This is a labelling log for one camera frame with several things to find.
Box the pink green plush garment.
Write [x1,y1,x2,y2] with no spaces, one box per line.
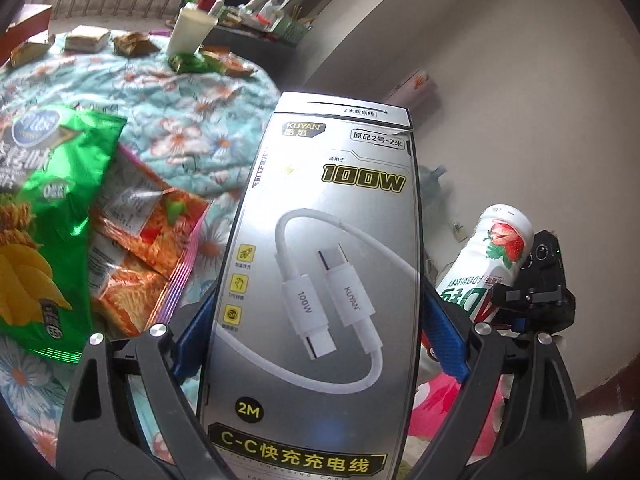
[410,345,511,443]

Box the silver cable box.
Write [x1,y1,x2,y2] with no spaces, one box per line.
[196,91,426,480]

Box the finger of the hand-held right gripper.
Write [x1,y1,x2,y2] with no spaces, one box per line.
[492,285,526,332]

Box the small brown snack packet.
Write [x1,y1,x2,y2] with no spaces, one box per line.
[200,45,256,78]
[10,35,56,67]
[112,31,161,57]

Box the orange snack packet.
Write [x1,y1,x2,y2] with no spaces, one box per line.
[87,245,193,338]
[90,152,211,281]

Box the white paper cup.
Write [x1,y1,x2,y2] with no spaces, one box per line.
[165,2,221,58]

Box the floral turquoise blanket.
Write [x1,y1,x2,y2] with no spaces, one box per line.
[0,30,286,480]

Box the white cardboard box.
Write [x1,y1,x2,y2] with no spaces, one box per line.
[385,69,443,111]

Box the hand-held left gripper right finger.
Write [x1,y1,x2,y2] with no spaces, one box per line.
[407,280,588,480]

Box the small white brown packet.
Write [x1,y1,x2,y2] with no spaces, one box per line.
[65,27,112,52]

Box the white strawberry drink bottle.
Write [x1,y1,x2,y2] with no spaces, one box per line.
[430,204,536,341]

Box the green plastic basket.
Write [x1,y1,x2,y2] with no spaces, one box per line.
[272,10,318,43]

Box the red brown cardboard box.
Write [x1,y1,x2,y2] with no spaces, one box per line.
[0,4,53,61]

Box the green chip bag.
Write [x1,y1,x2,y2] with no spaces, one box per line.
[0,102,128,361]

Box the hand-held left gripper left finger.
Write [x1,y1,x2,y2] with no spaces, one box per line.
[57,290,226,480]

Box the small green snack packet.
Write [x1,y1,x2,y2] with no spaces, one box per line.
[167,52,213,74]

